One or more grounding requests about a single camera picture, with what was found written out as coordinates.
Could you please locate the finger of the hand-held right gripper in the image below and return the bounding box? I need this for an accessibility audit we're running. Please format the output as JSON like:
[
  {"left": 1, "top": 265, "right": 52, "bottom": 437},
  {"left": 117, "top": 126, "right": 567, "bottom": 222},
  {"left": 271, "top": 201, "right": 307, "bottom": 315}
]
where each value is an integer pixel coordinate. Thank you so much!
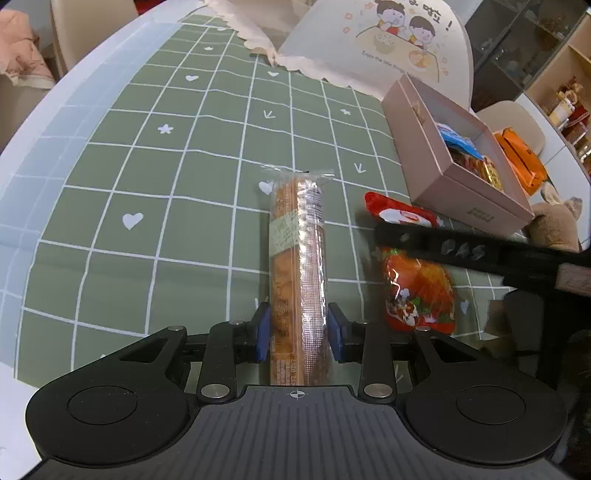
[{"left": 373, "top": 222, "right": 563, "bottom": 278}]

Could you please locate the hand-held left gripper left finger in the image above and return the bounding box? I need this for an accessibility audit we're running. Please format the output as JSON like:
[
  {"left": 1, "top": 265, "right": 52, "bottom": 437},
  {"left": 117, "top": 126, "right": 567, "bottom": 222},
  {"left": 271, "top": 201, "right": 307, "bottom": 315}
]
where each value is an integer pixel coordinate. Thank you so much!
[{"left": 99, "top": 301, "right": 272, "bottom": 403}]

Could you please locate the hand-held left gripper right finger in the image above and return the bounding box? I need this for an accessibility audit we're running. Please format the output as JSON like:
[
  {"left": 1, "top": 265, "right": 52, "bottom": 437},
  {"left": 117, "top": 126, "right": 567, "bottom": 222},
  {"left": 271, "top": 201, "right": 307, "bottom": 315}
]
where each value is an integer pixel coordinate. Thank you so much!
[{"left": 327, "top": 302, "right": 497, "bottom": 403}]

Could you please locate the red packet with oval logo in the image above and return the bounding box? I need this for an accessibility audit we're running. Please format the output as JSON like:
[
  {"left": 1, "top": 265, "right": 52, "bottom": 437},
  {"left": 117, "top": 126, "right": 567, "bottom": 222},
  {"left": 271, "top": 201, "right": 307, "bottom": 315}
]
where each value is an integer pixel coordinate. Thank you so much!
[{"left": 364, "top": 191, "right": 444, "bottom": 229}]

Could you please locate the pink cardboard box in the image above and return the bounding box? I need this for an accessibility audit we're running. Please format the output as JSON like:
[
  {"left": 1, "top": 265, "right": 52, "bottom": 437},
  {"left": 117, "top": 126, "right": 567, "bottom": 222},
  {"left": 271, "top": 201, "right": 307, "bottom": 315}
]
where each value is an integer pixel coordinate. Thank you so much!
[{"left": 381, "top": 74, "right": 536, "bottom": 234}]

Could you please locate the long biscuit packet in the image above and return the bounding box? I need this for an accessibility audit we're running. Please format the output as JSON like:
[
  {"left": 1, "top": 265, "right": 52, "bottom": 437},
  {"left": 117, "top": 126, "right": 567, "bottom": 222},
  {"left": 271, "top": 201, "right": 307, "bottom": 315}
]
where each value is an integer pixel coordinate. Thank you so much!
[{"left": 257, "top": 165, "right": 336, "bottom": 387}]

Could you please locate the yellow red snack packet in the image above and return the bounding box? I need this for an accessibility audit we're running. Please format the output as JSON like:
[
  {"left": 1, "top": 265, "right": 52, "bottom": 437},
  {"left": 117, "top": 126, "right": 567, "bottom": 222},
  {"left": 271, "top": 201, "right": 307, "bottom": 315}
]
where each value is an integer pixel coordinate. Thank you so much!
[{"left": 480, "top": 156, "right": 505, "bottom": 191}]

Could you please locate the blue white snack packet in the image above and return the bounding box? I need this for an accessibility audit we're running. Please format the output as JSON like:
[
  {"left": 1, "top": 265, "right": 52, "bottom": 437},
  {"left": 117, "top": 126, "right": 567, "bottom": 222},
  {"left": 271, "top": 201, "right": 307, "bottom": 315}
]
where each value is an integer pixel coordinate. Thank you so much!
[{"left": 436, "top": 121, "right": 482, "bottom": 158}]

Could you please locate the beige chair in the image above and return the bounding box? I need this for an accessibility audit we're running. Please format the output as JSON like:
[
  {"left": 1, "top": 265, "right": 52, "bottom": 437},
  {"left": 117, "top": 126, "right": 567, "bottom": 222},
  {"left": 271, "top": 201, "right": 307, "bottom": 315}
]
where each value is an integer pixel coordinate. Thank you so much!
[
  {"left": 48, "top": 0, "right": 140, "bottom": 75},
  {"left": 475, "top": 99, "right": 549, "bottom": 163},
  {"left": 0, "top": 73, "right": 52, "bottom": 155}
]

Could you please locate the printed food cover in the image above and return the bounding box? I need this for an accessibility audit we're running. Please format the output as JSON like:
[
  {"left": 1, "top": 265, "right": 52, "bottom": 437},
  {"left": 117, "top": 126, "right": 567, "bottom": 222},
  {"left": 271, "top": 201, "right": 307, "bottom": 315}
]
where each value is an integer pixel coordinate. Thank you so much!
[{"left": 202, "top": 0, "right": 475, "bottom": 110}]

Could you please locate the wooden shelf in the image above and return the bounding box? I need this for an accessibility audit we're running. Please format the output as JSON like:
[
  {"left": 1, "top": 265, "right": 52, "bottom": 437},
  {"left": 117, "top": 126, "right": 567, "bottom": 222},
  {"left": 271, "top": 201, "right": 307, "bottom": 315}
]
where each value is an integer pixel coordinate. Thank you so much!
[{"left": 525, "top": 13, "right": 591, "bottom": 177}]

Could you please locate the dark glass cabinet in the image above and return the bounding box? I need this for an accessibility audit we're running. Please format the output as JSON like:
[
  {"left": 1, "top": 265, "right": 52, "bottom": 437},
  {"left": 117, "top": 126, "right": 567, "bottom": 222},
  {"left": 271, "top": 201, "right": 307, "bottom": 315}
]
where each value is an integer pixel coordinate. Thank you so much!
[{"left": 464, "top": 0, "right": 588, "bottom": 112}]

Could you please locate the pink cloth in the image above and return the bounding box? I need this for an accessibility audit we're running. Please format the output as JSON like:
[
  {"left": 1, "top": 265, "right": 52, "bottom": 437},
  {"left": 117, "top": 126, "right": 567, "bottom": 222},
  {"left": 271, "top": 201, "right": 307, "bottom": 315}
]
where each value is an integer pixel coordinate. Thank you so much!
[{"left": 0, "top": 9, "right": 55, "bottom": 89}]

